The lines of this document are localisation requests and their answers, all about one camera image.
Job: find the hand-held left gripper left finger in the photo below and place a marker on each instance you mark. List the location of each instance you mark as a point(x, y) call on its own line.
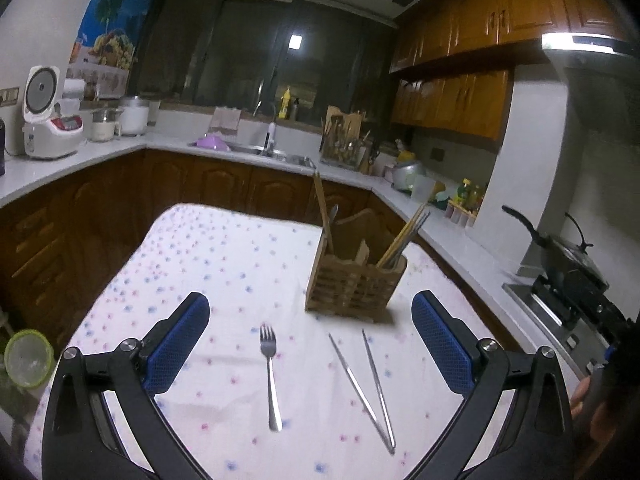
point(180, 340)

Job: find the purple plastic colander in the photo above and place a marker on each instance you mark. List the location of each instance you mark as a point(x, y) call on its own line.
point(212, 142)

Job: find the dark kitchen window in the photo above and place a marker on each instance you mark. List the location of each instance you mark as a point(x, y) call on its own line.
point(225, 50)

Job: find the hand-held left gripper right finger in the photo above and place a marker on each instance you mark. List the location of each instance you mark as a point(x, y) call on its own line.
point(442, 345)

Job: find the range hood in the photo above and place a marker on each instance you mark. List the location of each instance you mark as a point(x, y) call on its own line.
point(585, 42)

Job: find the person's right hand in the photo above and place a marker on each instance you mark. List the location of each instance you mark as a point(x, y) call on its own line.
point(580, 397)

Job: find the small white electric pot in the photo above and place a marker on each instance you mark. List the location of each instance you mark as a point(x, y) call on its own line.
point(104, 130)

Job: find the yellow bottle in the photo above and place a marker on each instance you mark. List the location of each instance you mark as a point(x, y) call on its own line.
point(286, 104)

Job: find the wooden base cabinets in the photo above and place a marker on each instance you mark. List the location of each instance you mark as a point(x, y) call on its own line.
point(200, 180)

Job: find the steel kitchen sink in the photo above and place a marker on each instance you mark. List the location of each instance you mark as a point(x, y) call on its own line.
point(295, 160)

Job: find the pink dish cloth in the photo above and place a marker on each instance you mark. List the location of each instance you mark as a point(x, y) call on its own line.
point(225, 121)

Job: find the white rice cooker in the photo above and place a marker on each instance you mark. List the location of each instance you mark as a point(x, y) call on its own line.
point(50, 130)

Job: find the paper towel roll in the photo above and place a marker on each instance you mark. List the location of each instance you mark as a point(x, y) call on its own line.
point(74, 91)

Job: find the white mug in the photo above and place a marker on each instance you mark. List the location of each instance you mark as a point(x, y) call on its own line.
point(388, 172)

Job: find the green rimmed lid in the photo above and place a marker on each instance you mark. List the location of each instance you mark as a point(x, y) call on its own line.
point(27, 360)

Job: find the yellow plastic item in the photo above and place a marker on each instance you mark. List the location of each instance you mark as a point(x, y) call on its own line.
point(405, 152)

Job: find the wall switch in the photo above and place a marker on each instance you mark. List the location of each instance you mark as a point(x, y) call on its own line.
point(9, 96)

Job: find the gas stove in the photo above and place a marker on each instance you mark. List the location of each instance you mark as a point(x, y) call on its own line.
point(550, 310)

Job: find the green plastic bowl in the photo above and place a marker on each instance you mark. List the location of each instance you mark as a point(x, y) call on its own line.
point(441, 201)

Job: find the fruit wall poster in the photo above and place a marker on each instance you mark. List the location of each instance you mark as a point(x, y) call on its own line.
point(117, 25)

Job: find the metal spoon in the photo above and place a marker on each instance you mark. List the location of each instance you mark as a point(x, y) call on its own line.
point(334, 212)

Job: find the wooden utensil holder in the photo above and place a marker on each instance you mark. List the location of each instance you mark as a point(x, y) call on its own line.
point(350, 285)

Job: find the person's right forearm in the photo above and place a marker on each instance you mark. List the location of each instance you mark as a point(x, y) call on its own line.
point(605, 455)

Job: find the dark bottle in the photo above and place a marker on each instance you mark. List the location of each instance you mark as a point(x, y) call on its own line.
point(295, 109)

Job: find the pink spice box set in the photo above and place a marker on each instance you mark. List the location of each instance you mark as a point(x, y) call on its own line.
point(462, 215)

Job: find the clear glass container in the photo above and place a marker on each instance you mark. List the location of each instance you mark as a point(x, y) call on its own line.
point(154, 114)

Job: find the wooden chopsticks in holder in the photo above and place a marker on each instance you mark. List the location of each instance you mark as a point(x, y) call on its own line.
point(400, 237)

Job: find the wooden wall cabinets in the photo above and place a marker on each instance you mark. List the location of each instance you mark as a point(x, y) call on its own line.
point(475, 20)

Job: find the chrome faucet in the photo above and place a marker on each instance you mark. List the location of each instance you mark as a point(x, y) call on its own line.
point(257, 107)

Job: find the metal fork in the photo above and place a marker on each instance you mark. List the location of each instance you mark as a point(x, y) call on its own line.
point(269, 360)

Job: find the wall socket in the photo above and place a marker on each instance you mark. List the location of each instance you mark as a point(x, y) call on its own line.
point(437, 154)

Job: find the translucent plastic container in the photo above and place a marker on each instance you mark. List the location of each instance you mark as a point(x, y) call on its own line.
point(424, 189)

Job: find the cooking oil bottle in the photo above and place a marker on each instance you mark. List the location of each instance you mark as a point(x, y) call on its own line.
point(470, 192)

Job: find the black wok with lid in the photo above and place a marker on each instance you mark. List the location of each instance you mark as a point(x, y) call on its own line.
point(570, 265)

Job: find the wooden knife rack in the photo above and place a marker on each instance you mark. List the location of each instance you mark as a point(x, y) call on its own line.
point(345, 137)

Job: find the white steel pot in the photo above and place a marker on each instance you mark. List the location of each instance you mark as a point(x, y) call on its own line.
point(134, 120)

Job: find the silver kettle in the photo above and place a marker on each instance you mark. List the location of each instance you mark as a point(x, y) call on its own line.
point(407, 175)

